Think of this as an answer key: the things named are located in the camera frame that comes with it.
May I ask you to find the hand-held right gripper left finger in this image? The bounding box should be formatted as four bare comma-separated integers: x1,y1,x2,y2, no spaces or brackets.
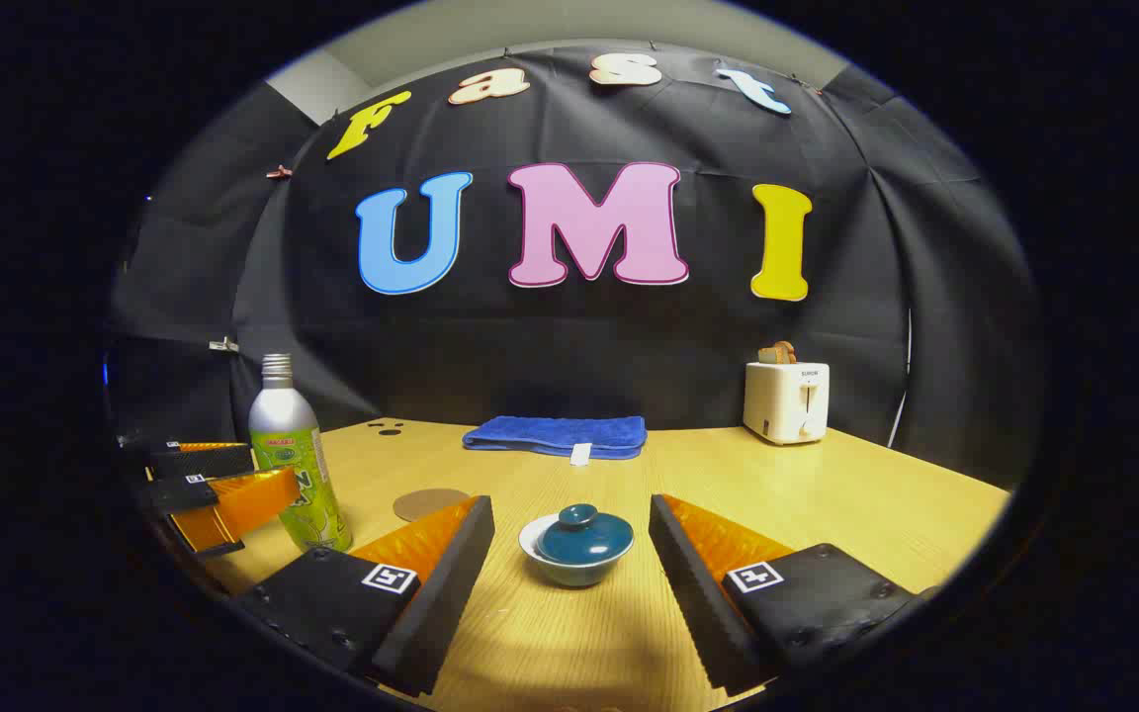
233,494,496,698

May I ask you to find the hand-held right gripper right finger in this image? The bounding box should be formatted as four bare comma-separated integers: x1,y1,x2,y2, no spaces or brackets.
649,492,936,698

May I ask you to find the silver green water bottle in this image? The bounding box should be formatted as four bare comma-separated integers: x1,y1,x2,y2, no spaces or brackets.
248,353,353,553

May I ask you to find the round brown coaster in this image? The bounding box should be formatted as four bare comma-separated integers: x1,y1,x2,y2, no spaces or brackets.
393,488,472,522

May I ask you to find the white teacup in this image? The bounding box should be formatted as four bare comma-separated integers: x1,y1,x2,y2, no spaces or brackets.
518,512,635,588

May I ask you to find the blue teacup lid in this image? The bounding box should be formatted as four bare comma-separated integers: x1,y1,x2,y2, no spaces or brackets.
536,503,634,567

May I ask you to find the folded blue towel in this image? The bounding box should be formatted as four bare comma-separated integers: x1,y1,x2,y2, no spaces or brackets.
462,415,648,461

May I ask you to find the white toaster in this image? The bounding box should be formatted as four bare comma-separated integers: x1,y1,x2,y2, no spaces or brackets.
743,361,831,446

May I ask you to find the black backdrop cloth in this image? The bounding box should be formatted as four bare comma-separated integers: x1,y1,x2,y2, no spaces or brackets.
105,40,1040,490

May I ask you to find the white wall cable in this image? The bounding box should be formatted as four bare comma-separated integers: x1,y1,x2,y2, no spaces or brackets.
888,309,914,448

